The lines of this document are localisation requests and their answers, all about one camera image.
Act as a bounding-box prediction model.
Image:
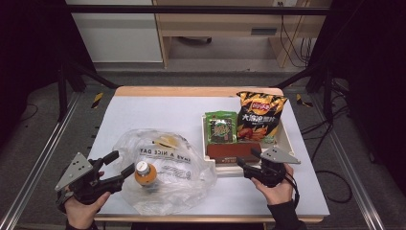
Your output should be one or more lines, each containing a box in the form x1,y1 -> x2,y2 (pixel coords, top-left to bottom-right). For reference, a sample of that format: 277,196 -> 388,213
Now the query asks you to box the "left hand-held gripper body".
55,151 -> 125,205

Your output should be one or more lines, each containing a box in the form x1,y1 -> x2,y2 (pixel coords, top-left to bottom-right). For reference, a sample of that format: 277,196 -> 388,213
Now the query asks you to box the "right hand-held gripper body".
243,146 -> 302,189

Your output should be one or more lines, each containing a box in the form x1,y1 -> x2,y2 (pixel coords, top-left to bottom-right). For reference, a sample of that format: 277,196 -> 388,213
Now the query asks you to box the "brown snack packet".
206,142 -> 262,166

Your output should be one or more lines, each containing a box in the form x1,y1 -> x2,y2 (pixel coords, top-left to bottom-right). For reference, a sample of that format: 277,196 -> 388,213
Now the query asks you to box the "orange juice bottle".
133,160 -> 159,193

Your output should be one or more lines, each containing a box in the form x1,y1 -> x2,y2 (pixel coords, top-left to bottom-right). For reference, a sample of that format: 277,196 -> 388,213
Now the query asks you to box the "white plastic tray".
200,111 -> 296,177

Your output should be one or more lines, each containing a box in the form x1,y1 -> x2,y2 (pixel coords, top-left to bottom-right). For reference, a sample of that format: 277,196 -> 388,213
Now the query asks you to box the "orange black chips bag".
236,90 -> 288,145

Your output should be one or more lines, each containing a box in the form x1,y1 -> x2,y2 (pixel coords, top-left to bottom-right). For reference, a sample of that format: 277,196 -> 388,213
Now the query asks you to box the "green snack packet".
204,110 -> 238,144

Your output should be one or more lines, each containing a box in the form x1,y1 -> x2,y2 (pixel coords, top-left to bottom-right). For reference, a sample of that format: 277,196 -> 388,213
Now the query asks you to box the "clear plastic bag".
112,128 -> 218,217

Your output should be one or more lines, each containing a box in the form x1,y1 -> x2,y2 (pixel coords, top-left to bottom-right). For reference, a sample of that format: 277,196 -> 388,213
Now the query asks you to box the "person's right hand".
250,163 -> 295,206

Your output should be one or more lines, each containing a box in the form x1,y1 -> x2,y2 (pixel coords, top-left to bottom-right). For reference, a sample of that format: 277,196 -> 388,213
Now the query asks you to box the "person's left hand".
63,191 -> 112,230

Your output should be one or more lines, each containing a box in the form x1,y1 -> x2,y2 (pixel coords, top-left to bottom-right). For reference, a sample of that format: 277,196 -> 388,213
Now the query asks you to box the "pale yellow small packet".
152,134 -> 180,150

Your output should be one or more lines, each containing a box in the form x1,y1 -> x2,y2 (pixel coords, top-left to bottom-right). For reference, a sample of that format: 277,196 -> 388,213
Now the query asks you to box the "yellow black floor tape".
91,92 -> 104,109
295,93 -> 314,108

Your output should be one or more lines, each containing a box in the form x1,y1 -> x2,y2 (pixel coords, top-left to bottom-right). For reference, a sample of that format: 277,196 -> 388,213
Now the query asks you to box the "black metal stand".
272,61 -> 334,124
56,60 -> 121,123

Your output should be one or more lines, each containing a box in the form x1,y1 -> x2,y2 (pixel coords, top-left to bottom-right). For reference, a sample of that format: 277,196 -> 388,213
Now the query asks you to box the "white cabinet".
65,0 -> 164,63

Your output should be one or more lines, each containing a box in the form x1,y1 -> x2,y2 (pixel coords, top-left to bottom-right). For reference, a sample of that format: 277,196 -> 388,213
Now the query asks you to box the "light wooden desk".
152,0 -> 331,69

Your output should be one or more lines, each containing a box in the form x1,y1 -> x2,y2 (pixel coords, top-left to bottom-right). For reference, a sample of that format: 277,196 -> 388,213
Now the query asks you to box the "black curtain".
314,0 -> 406,186
0,0 -> 95,145

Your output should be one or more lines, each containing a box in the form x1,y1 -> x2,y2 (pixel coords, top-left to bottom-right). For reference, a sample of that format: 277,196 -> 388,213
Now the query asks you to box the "white power socket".
272,0 -> 299,8

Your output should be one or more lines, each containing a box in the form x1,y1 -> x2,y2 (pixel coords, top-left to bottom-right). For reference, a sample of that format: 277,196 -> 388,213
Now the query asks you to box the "black metal crossbar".
65,4 -> 331,16

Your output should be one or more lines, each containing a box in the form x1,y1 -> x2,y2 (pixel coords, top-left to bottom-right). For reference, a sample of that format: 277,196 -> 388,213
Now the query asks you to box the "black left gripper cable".
56,191 -> 70,214

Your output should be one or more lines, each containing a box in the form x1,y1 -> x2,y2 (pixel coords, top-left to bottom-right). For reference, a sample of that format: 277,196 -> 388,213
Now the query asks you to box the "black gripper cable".
283,172 -> 302,209
56,191 -> 70,214

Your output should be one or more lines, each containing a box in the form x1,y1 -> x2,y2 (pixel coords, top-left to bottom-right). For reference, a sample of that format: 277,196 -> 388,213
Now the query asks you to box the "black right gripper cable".
283,172 -> 302,209

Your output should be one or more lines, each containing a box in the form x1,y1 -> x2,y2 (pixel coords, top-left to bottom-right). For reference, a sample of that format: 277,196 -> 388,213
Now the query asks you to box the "aluminium floor rail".
310,94 -> 387,230
0,92 -> 82,230

